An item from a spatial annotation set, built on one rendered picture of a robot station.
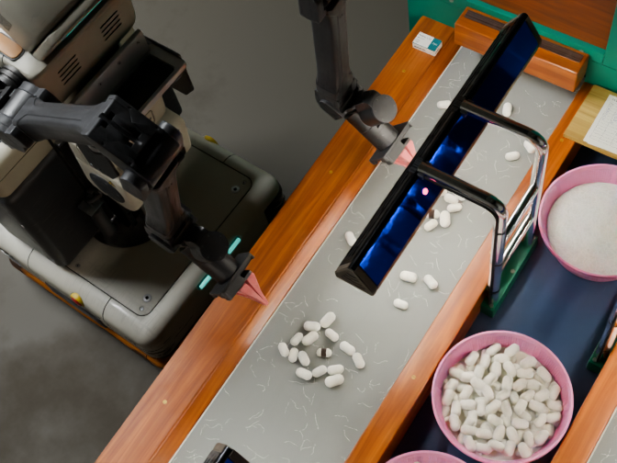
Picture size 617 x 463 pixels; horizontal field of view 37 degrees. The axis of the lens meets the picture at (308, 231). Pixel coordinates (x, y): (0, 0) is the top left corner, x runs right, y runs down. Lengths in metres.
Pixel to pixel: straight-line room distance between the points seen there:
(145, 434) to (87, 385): 0.96
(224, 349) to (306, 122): 1.32
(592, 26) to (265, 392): 1.02
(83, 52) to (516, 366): 1.05
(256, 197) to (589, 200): 1.00
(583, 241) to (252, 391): 0.75
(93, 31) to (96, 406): 1.30
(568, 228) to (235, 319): 0.73
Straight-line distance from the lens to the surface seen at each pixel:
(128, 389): 2.77
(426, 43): 2.20
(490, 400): 1.85
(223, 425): 1.87
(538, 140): 1.65
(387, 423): 1.80
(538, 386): 1.85
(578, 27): 2.07
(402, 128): 1.93
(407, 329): 1.88
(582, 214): 2.02
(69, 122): 1.44
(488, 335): 1.86
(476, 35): 2.12
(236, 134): 3.07
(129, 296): 2.56
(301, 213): 1.99
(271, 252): 1.96
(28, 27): 1.70
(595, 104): 2.12
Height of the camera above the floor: 2.49
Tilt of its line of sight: 61 degrees down
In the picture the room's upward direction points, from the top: 17 degrees counter-clockwise
